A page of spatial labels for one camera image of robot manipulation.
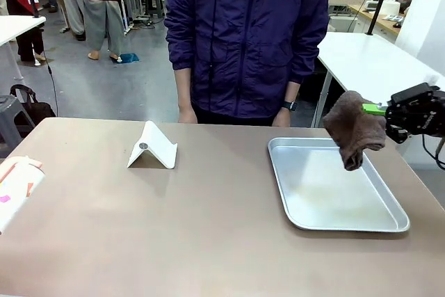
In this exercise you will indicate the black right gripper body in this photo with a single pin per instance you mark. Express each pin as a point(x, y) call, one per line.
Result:
point(429, 109)

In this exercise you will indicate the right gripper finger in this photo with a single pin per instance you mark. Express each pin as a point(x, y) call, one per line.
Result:
point(373, 108)
point(398, 130)

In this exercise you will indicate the brown cloth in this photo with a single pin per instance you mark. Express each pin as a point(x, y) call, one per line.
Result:
point(351, 126)

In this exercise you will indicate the dark shoulder bag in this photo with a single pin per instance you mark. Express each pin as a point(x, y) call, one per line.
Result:
point(34, 109)

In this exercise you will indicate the person's right forearm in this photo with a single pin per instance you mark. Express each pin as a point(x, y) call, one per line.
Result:
point(184, 88)

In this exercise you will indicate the person's left forearm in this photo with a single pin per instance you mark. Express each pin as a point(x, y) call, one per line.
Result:
point(291, 92)

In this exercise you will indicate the person's left hand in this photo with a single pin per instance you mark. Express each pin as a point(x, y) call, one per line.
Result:
point(281, 119)

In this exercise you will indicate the person's right hand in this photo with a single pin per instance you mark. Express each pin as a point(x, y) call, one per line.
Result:
point(187, 115)

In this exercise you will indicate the black wrist watch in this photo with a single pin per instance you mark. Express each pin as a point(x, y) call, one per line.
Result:
point(289, 106)

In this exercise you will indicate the wooden workbench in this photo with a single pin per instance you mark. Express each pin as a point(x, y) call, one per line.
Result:
point(368, 13)

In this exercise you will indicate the silver metal tray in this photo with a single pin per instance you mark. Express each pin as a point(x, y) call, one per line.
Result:
point(330, 199)

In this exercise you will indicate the person in purple jacket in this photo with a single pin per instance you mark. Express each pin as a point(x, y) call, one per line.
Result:
point(243, 15)

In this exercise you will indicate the white folded roller stand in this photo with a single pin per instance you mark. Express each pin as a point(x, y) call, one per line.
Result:
point(156, 144)

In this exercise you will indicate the blue sheet on floor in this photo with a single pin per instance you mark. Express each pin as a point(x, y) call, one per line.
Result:
point(129, 57)

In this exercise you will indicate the bystander with dark red apron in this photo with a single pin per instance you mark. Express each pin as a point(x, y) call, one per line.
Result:
point(101, 5)

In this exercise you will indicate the grey plastic stool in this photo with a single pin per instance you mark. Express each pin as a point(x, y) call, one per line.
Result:
point(12, 119)

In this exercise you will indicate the small white table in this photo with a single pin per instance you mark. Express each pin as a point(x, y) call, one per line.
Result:
point(17, 27)

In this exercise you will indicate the bystander in white shirt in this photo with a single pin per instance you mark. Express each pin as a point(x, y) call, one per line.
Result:
point(21, 5)

